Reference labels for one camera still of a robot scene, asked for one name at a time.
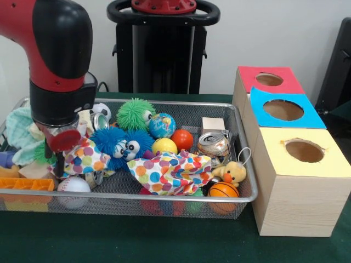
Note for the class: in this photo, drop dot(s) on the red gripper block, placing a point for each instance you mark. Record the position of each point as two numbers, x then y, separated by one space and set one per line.
64 140

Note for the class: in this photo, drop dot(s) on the polka dot cloth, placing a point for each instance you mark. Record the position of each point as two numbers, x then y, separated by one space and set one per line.
170 172
85 159

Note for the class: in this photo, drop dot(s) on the mint green knitted cloth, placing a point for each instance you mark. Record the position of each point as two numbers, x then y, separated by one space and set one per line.
19 134

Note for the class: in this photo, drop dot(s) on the white knitted cloth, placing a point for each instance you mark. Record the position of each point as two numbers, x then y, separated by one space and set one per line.
86 121

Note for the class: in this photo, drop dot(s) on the blue spiky ball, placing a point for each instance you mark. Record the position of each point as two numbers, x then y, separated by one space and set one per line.
107 145
141 143

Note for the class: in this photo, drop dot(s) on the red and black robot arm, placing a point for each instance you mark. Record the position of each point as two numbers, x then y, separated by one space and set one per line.
55 55

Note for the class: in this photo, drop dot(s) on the wooden box with three holes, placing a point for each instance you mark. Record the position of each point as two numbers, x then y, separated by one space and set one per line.
296 192

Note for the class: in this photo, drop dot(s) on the small white baseball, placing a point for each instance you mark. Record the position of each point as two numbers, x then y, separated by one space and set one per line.
74 187

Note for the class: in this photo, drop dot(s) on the orange toy building block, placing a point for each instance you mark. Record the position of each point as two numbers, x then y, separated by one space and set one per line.
24 184

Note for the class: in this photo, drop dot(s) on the green spiky ball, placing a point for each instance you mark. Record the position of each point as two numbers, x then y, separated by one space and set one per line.
134 114

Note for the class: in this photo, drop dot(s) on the yellow ball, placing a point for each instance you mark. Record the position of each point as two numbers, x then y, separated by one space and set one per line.
164 146

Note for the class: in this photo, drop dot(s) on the small globe print ball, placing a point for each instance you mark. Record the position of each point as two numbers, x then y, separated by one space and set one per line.
162 125

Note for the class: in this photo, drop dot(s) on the small red ball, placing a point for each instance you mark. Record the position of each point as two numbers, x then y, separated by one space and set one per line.
182 139

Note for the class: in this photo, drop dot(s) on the crushed silver can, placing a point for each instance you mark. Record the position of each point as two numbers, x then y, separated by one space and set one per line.
214 146

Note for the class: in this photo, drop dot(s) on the small orange basketball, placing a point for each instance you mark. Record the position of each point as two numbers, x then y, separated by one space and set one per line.
223 192

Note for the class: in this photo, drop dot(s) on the small yellow duck toy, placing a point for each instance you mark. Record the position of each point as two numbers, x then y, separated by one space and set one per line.
233 174

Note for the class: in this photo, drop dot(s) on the green cloth side table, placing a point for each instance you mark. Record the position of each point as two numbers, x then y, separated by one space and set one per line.
343 112

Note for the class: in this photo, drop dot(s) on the black upright panel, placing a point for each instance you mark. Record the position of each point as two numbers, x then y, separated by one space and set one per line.
340 71

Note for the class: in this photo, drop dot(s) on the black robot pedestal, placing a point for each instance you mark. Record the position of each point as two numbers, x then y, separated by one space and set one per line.
159 55

